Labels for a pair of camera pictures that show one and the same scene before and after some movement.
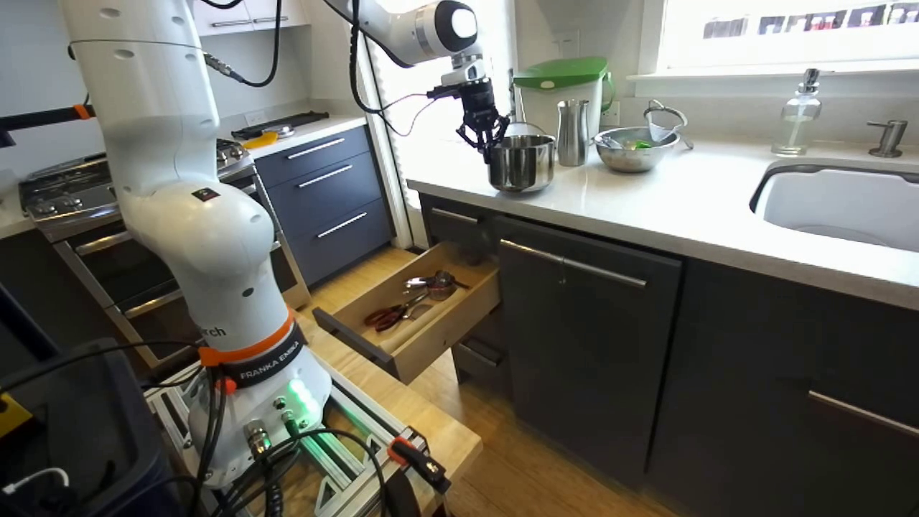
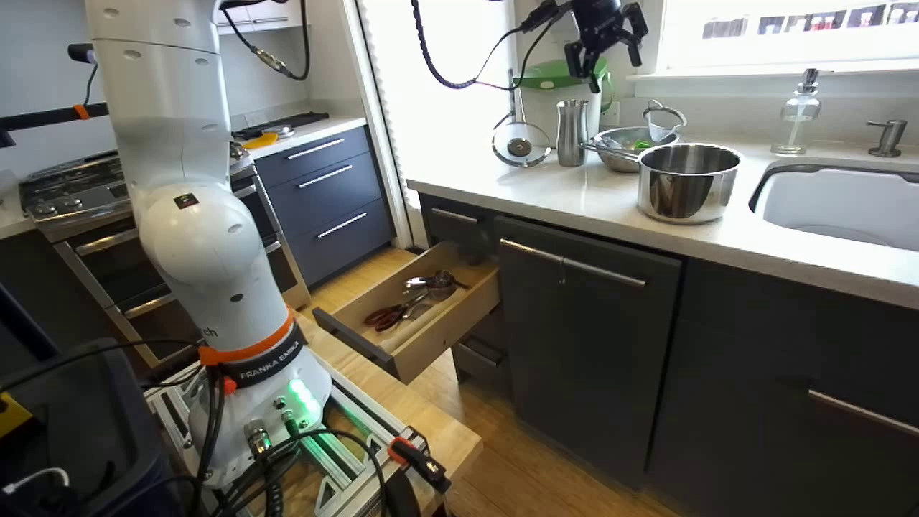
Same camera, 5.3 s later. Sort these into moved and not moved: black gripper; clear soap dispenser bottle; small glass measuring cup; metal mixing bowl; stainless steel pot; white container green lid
Moved: stainless steel pot; black gripper
Not moved: clear soap dispenser bottle; white container green lid; metal mixing bowl; small glass measuring cup
